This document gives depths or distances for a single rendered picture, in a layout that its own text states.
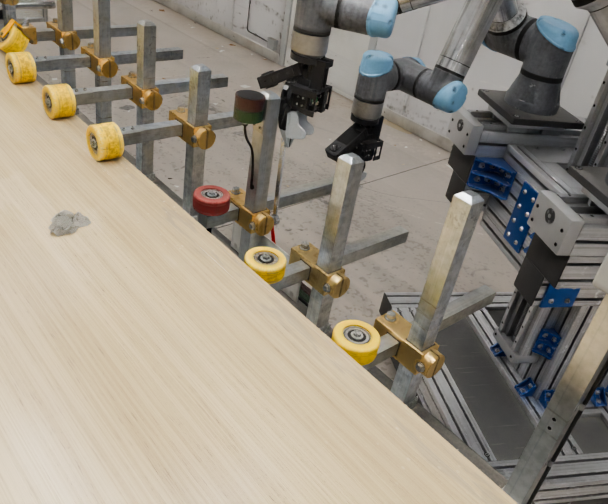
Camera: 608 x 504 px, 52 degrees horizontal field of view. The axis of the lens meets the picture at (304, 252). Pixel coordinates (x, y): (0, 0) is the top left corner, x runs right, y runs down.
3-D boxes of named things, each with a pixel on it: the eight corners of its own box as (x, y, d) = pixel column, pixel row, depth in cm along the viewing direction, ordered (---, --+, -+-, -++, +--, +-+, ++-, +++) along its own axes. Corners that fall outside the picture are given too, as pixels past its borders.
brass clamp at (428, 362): (389, 328, 122) (395, 308, 120) (442, 371, 114) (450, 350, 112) (367, 339, 119) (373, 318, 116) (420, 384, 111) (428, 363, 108)
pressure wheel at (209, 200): (213, 223, 147) (217, 179, 140) (233, 240, 142) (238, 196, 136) (183, 232, 142) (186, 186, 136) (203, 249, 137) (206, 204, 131)
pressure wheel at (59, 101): (66, 76, 155) (79, 102, 153) (61, 96, 161) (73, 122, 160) (42, 78, 152) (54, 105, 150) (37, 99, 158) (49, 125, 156)
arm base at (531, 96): (540, 97, 187) (552, 64, 182) (567, 117, 175) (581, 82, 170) (494, 93, 184) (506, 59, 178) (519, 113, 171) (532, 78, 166)
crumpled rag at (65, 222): (67, 209, 123) (66, 198, 122) (96, 220, 121) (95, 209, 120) (34, 228, 116) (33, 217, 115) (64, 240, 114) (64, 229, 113)
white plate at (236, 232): (232, 245, 158) (236, 210, 152) (298, 302, 143) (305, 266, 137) (230, 245, 157) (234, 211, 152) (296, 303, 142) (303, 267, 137)
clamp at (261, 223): (238, 205, 151) (240, 187, 148) (273, 233, 143) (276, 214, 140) (219, 211, 147) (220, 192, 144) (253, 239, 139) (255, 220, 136)
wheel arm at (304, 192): (338, 186, 167) (341, 172, 164) (347, 192, 165) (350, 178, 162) (197, 225, 140) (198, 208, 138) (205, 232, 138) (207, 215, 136)
